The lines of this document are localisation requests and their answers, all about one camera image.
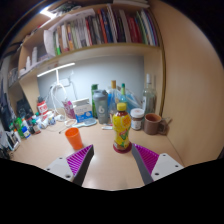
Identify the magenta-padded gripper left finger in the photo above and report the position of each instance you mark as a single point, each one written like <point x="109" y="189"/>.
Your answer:
<point x="60" y="166"/>

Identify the magenta snack pouch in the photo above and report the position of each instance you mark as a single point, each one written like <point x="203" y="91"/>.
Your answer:
<point x="69" y="109"/>

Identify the orange plastic cup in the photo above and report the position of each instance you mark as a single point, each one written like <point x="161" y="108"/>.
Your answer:
<point x="74" y="138"/>

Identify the pale blue flat case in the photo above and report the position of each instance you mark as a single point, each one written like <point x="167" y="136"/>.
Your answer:
<point x="87" y="123"/>

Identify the yellow-capped clear bottle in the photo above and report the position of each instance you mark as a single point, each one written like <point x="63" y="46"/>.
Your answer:
<point x="112" y="96"/>

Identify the red and white canister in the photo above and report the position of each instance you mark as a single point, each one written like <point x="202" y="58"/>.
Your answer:
<point x="42" y="107"/>

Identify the tall green bottle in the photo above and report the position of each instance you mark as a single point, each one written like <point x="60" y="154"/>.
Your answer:
<point x="94" y="87"/>

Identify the flat round red coaster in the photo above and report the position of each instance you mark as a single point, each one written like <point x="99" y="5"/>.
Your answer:
<point x="115" y="150"/>

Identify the brown ceramic mug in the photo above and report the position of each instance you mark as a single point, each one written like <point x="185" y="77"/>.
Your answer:
<point x="152" y="124"/>

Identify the green-capped clear bottle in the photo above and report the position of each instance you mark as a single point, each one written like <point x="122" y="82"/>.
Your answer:
<point x="123" y="93"/>

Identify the blue and white carton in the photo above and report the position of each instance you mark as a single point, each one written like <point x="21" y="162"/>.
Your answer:
<point x="83" y="111"/>

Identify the grey shaker bottle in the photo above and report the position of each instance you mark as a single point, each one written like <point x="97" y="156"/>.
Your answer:
<point x="100" y="106"/>

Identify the white power strip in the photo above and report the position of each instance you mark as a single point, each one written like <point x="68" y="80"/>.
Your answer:
<point x="63" y="82"/>

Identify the ceiling light tube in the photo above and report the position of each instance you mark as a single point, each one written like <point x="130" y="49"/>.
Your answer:
<point x="47" y="13"/>

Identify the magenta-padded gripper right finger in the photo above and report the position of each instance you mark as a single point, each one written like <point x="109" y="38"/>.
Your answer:
<point x="166" y="165"/>

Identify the clear glass bottle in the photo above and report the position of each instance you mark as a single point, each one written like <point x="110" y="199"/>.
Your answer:
<point x="149" y="98"/>

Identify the yellow-labelled drink bottle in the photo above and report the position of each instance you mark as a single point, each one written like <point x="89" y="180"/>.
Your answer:
<point x="121" y="130"/>

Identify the white desk lamp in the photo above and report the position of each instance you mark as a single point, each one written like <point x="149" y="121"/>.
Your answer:
<point x="56" y="68"/>

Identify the clear blue plastic bag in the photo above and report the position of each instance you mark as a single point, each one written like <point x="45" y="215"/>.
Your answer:
<point x="135" y="99"/>

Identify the green plastic bottle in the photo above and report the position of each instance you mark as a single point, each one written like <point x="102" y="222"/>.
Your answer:
<point x="19" y="126"/>

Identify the wooden shelf unit with books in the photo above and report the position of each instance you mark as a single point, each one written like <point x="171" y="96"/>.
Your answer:
<point x="106" y="26"/>

